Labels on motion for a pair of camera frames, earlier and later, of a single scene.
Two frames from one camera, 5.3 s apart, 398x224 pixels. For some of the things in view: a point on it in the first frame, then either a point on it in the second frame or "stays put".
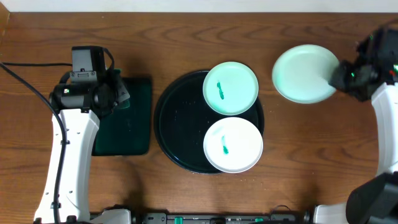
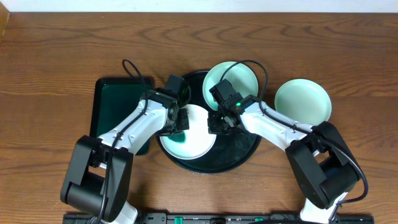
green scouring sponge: (125, 104) -> (179, 137)
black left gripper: (117, 90) -> (181, 120)
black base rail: (281, 214) stays put
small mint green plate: (231, 88) stays put
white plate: (233, 145) -> (198, 141)
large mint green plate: (301, 74) -> (304, 101)
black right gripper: (337, 78) -> (214, 129)
